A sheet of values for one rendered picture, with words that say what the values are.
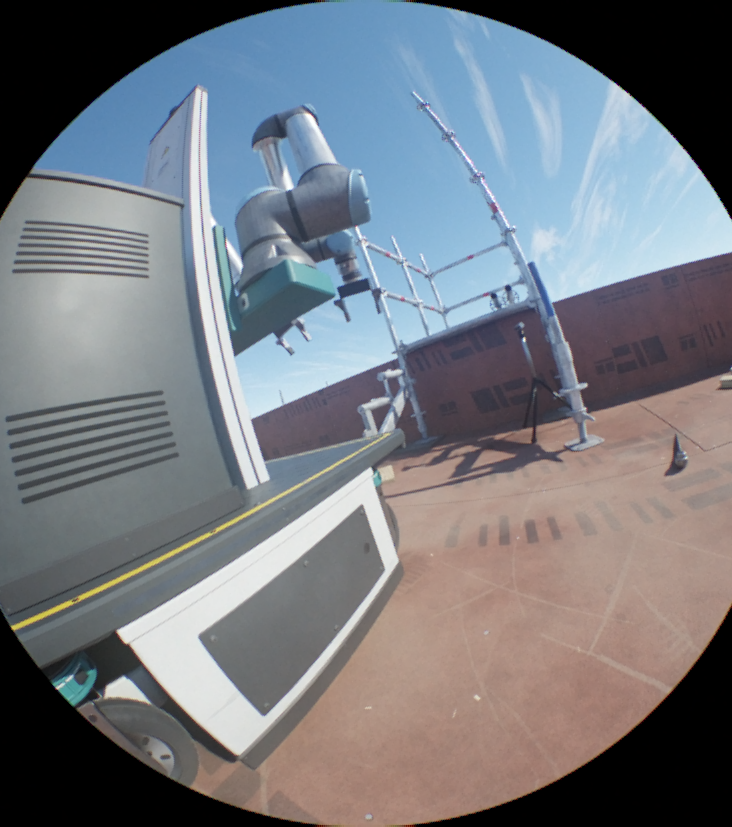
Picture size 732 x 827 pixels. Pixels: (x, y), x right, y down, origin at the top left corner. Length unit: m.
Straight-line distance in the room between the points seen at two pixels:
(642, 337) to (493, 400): 1.18
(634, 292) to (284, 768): 2.43
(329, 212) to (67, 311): 0.55
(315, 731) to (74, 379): 0.53
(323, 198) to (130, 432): 0.59
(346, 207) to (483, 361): 1.64
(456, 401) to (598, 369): 1.07
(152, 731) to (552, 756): 0.43
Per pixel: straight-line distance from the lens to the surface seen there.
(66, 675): 0.37
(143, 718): 0.43
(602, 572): 0.61
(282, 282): 0.59
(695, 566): 0.62
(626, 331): 2.18
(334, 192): 0.72
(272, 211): 0.73
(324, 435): 3.00
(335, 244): 1.03
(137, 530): 0.35
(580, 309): 2.13
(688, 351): 2.36
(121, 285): 0.43
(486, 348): 2.13
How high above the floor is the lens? 0.40
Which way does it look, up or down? 1 degrees down
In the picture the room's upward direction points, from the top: 17 degrees counter-clockwise
